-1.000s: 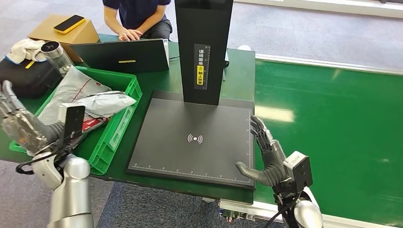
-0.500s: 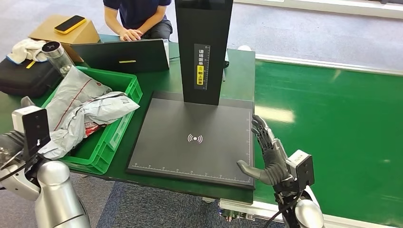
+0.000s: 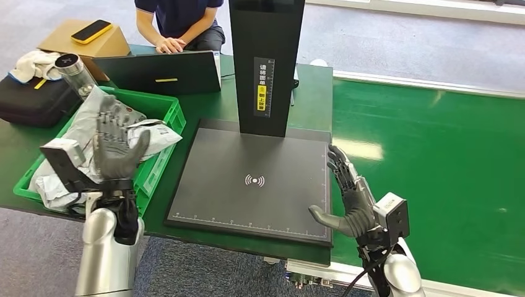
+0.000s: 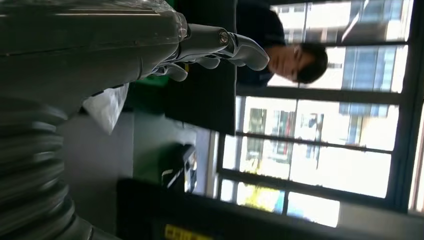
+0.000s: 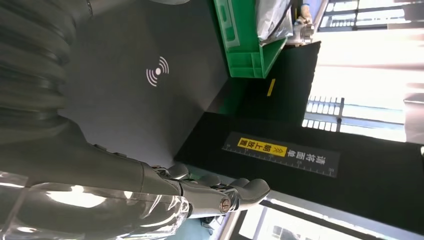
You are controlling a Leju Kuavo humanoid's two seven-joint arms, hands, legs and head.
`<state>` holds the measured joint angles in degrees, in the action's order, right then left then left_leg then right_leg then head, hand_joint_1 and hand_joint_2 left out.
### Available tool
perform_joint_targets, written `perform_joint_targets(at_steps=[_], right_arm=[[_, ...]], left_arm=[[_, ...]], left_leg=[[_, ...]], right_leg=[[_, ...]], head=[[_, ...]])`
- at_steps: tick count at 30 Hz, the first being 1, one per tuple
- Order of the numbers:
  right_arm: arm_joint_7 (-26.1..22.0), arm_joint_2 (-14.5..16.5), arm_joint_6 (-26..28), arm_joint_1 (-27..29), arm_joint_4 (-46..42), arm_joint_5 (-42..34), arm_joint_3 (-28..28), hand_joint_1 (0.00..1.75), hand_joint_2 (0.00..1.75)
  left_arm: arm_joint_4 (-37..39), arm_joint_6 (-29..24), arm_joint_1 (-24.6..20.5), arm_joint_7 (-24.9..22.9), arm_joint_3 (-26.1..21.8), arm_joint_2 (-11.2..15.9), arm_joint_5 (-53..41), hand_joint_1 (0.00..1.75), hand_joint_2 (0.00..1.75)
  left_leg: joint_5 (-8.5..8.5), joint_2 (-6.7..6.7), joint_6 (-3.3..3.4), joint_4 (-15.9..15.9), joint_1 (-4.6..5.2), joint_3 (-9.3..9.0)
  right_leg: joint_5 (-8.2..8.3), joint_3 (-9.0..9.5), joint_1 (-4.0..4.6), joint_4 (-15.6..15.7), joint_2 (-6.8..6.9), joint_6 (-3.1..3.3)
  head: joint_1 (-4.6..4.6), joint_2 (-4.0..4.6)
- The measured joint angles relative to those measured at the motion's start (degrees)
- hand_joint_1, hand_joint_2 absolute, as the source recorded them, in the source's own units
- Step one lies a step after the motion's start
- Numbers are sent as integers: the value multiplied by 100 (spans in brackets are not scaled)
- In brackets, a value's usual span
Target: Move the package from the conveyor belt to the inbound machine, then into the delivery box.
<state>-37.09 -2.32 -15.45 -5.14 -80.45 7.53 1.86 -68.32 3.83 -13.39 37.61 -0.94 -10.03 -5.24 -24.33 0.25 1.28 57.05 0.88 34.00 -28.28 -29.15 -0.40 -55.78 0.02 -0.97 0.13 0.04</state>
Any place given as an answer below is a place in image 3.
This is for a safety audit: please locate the green conveyor belt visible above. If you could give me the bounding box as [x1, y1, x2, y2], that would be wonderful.
[331, 77, 525, 296]

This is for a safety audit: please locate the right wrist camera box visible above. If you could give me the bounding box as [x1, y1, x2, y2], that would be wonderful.
[372, 192, 411, 247]

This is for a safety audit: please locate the phone in yellow case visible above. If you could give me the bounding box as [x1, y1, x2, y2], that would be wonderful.
[70, 19, 113, 45]

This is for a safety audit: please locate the person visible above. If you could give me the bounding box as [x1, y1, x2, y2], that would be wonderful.
[134, 0, 227, 54]

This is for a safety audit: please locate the black inbound scanner machine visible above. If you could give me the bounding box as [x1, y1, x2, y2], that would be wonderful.
[163, 0, 334, 249]

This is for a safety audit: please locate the brown cardboard box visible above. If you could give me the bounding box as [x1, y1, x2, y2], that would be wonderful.
[37, 18, 131, 82]

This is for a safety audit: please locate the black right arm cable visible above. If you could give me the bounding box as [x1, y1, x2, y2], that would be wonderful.
[352, 246, 394, 297]

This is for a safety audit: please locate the green plastic crate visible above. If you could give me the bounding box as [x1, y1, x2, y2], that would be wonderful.
[12, 85, 186, 218]

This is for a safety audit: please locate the silver conveyor frame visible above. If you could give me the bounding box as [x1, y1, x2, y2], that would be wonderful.
[285, 69, 525, 297]

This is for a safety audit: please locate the white towel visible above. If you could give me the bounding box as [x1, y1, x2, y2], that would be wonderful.
[8, 50, 63, 84]

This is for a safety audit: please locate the glass bottle with black lid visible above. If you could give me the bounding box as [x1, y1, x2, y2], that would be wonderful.
[54, 53, 98, 99]

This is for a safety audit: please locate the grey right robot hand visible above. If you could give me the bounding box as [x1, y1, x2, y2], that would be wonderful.
[308, 143, 380, 239]

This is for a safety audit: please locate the black laptop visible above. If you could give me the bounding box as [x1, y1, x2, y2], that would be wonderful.
[90, 50, 222, 97]

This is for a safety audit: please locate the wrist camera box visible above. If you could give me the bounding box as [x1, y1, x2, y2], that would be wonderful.
[40, 138, 102, 194]
[372, 192, 411, 247]

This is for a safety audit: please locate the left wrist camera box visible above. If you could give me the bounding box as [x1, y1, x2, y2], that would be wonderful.
[40, 138, 102, 194]

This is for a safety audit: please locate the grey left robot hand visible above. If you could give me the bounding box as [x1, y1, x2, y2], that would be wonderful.
[94, 95, 151, 181]

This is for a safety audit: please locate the person's hand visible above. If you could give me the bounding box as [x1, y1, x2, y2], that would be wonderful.
[155, 37, 188, 54]

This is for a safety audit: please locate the conveyor terminal block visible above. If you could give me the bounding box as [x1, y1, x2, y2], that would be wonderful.
[285, 259, 334, 289]

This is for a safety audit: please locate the black carrying case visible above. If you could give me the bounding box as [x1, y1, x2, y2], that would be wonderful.
[0, 75, 83, 128]

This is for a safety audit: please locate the grey poly mailer package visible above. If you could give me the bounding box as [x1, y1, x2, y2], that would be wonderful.
[29, 119, 183, 213]

